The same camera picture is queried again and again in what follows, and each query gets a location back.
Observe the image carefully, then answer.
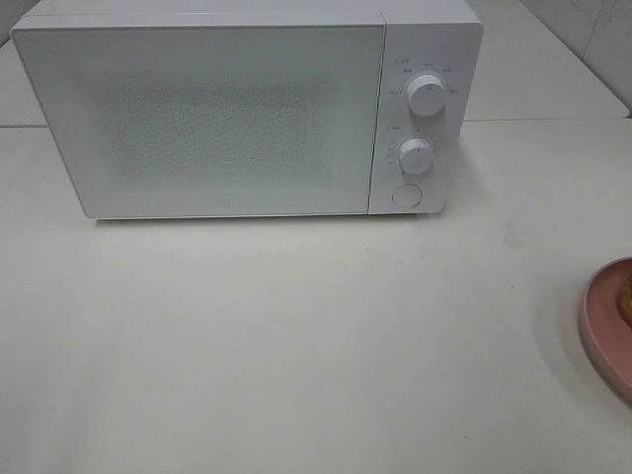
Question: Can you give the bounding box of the round white door button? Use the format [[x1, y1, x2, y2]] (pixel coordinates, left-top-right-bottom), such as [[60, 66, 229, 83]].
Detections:
[[392, 184, 423, 208]]

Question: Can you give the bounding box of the white microwave door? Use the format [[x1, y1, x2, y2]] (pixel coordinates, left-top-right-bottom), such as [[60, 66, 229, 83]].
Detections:
[[15, 26, 383, 218]]

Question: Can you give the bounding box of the pink round plate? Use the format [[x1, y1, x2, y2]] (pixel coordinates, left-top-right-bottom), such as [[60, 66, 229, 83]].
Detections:
[[579, 257, 631, 405]]

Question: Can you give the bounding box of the burger with lettuce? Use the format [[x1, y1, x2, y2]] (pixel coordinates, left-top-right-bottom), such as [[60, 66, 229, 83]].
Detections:
[[617, 276, 632, 327]]

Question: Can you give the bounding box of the lower white timer knob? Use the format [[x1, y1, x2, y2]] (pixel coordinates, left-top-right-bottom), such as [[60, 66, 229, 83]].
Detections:
[[398, 138, 435, 175]]

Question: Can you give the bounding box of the white microwave oven body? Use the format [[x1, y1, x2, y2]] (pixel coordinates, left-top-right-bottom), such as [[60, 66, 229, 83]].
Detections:
[[11, 1, 484, 217]]

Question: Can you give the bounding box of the upper white power knob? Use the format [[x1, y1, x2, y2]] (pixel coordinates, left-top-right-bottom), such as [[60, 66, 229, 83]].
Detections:
[[404, 71, 447, 118]]

